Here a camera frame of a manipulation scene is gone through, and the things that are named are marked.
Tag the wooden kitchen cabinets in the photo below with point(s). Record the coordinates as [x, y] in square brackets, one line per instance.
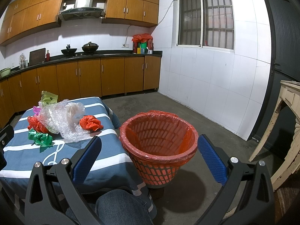
[97, 77]
[25, 17]

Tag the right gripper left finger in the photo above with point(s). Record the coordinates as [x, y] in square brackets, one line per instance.
[41, 202]

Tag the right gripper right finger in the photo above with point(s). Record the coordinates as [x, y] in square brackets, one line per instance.
[256, 205]

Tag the blue white striped tablecloth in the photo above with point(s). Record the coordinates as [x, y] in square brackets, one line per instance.
[113, 168]

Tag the glass jar on counter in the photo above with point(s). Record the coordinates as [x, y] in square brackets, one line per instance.
[22, 63]

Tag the upper wooden kitchen cabinets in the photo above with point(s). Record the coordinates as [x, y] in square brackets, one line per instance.
[25, 17]

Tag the lower wooden kitchen cabinets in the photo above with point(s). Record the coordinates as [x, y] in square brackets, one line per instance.
[97, 77]

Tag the clear bubble wrap sheet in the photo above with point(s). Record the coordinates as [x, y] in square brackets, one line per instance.
[63, 118]

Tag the dark green plastic bag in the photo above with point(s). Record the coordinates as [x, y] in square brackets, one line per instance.
[40, 139]

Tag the steel range hood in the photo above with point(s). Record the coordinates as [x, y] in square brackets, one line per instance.
[81, 9]

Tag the black wok left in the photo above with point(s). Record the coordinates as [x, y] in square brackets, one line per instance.
[68, 51]

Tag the green yellow boxes on counter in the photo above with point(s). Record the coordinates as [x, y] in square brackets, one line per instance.
[144, 48]

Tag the barred window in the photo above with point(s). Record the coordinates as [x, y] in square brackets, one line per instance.
[205, 23]

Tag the red plastic waste basket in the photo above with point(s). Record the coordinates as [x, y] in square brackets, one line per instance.
[158, 144]

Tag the dark door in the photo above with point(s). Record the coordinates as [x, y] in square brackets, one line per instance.
[284, 21]

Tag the dark wooden cutting board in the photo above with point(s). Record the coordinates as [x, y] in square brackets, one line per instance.
[37, 56]

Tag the person's blue jeans knee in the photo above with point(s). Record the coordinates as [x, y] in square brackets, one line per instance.
[116, 206]

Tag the worn white wooden table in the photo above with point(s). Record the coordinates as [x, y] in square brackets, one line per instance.
[287, 143]

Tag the red plastic bag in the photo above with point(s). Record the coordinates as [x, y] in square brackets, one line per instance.
[36, 125]
[90, 123]

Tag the red bottle on counter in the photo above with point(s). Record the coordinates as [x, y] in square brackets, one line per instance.
[47, 56]

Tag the green basin on counter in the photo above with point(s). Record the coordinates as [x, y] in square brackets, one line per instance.
[5, 72]

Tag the green paw print bag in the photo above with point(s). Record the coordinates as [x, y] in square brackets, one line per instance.
[47, 98]

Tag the black lidded wok right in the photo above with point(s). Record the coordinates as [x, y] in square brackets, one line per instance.
[90, 48]

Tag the red bag on counter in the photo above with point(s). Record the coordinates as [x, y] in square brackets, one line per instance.
[141, 38]

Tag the magenta plastic bag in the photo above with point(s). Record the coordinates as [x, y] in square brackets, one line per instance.
[36, 110]

